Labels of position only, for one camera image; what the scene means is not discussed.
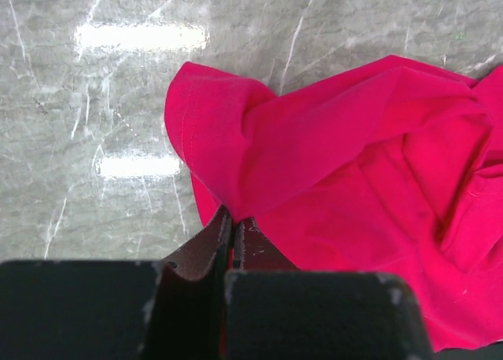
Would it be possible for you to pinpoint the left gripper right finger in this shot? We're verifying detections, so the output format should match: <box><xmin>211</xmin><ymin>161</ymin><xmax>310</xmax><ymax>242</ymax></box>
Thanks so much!
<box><xmin>226</xmin><ymin>219</ymin><xmax>303</xmax><ymax>359</ymax></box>

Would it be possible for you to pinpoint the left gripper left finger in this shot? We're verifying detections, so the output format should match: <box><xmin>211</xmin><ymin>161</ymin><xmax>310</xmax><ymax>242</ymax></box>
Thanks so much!
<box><xmin>155</xmin><ymin>207</ymin><xmax>232</xmax><ymax>359</ymax></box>

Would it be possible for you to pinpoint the pink t shirt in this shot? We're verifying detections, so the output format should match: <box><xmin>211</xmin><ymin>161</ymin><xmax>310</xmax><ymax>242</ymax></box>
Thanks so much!
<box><xmin>164</xmin><ymin>55</ymin><xmax>502</xmax><ymax>351</ymax></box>

